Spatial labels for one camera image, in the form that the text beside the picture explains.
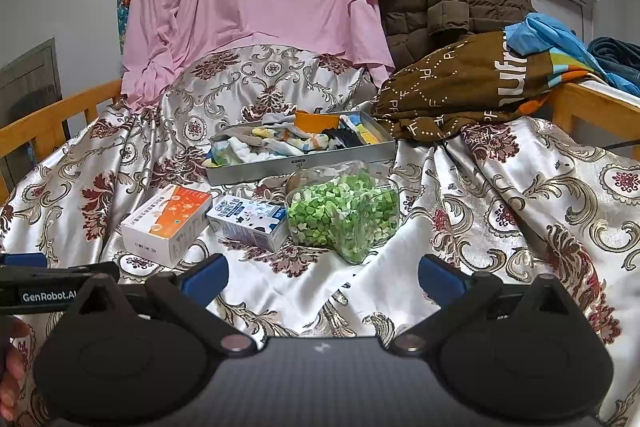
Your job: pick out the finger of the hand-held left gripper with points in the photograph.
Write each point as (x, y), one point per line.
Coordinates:
(25, 261)

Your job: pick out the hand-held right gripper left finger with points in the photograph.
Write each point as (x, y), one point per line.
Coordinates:
(205, 277)

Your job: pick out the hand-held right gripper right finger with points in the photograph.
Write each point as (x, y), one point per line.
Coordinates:
(440, 277)

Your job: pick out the white quilted cloth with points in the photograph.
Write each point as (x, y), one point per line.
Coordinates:
(255, 153)

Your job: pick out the grey metal tray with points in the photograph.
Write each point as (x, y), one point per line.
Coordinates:
(300, 164)

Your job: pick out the black and white sock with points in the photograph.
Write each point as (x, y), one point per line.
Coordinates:
(345, 139)

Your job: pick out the orange cloth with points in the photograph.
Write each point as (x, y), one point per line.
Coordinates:
(317, 121)

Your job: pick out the person's left hand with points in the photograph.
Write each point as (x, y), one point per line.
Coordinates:
(12, 367)

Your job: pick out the orange and white box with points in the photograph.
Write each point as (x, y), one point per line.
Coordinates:
(170, 217)

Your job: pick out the white milk carton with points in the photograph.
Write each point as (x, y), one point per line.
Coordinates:
(245, 219)

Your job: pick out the floral satin blanket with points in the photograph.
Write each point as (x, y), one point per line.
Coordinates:
(500, 232)

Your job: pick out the clear bag of green pieces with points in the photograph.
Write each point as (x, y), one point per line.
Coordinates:
(345, 212)

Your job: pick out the grey cabinet door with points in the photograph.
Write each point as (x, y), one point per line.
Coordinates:
(30, 82)

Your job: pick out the brown printed blanket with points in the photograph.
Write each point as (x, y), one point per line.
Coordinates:
(475, 87)

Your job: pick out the light blue patterned cloth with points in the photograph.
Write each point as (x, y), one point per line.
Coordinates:
(545, 29)

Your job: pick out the dark blue cloth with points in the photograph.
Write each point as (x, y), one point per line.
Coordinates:
(620, 52)

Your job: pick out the wooden bed rail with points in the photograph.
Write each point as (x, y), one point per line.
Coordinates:
(40, 122)

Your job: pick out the wooden bed frame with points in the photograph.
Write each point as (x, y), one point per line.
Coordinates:
(590, 107)

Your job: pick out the colourful wall poster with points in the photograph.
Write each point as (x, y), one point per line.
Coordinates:
(125, 7)

